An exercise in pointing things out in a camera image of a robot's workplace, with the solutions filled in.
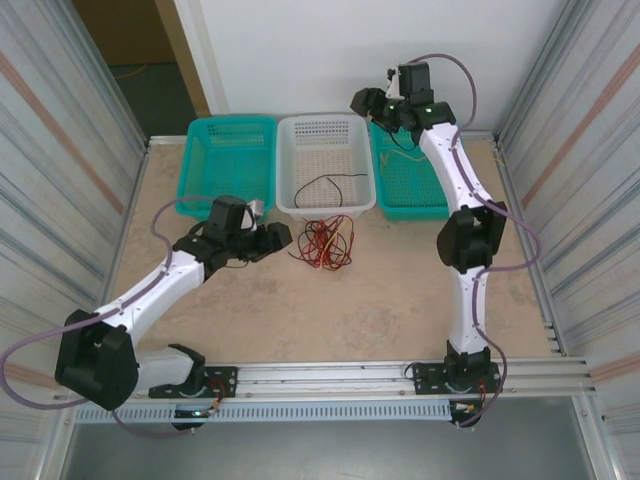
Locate white plastic basket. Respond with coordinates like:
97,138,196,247
275,114,377,223

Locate teal plastic basket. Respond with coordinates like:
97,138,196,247
368,114,477,223
173,115,279,225

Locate light brown wooden door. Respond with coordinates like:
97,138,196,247
152,0,212,117

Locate dark brown wooden board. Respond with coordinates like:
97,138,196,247
73,0,177,68

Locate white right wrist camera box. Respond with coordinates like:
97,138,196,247
384,64,404,100

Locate thin black right gripper wire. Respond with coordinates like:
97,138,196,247
382,124,419,153

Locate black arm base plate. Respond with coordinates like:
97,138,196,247
148,366,239,400
412,360,503,396

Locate aluminium mounting rail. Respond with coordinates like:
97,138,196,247
53,357,597,404

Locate grey slotted cable duct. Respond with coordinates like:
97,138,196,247
74,401,454,425

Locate orange floor cable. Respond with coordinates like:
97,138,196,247
113,63,151,81

